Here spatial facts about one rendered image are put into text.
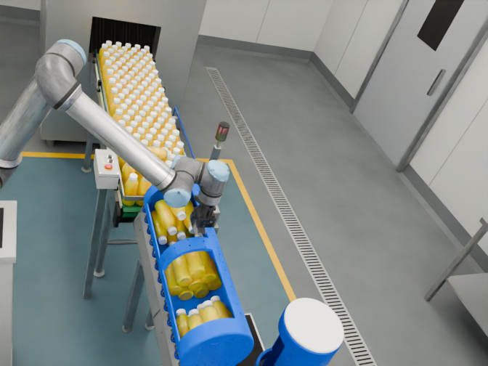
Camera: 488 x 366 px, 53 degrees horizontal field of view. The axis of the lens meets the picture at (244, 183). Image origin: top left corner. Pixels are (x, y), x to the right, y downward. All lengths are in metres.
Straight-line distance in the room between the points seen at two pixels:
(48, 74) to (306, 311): 1.44
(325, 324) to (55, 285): 1.83
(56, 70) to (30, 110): 0.27
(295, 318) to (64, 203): 2.25
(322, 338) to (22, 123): 1.47
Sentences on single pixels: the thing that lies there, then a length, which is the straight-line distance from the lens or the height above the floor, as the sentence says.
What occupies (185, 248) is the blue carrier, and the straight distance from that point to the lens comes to 2.06.
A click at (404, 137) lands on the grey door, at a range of 5.77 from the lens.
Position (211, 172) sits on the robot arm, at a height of 1.60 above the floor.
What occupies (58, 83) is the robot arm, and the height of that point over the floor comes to 1.87.
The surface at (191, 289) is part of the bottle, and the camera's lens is 2.16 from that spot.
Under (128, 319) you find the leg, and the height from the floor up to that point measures 0.14.
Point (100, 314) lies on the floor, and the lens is 3.30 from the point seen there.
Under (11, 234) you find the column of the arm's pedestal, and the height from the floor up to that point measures 1.10.
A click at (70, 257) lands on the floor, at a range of 3.57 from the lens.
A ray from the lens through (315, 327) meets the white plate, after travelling 2.25.
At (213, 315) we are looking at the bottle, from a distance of 1.94.
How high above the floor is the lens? 2.69
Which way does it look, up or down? 36 degrees down
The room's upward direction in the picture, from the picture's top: 21 degrees clockwise
